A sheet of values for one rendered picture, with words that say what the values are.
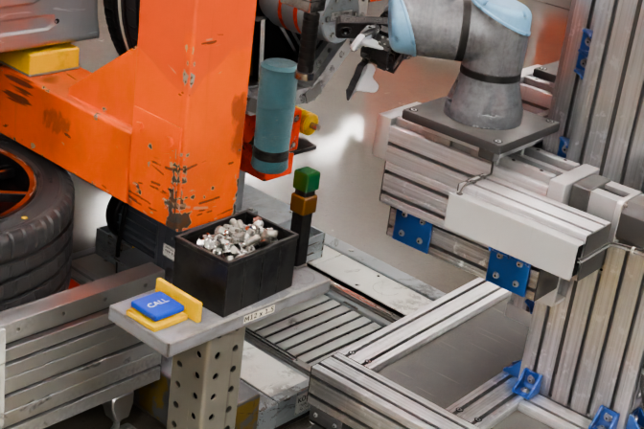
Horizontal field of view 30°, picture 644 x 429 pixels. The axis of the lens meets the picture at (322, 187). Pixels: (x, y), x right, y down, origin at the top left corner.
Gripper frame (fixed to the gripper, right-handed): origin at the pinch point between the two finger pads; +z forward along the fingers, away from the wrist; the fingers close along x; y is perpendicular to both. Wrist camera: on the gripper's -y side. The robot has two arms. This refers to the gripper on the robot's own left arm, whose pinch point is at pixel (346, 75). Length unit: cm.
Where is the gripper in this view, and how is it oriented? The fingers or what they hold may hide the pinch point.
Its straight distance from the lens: 250.0
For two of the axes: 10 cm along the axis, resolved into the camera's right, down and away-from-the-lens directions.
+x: -0.5, 6.2, 7.8
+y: 8.8, 3.9, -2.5
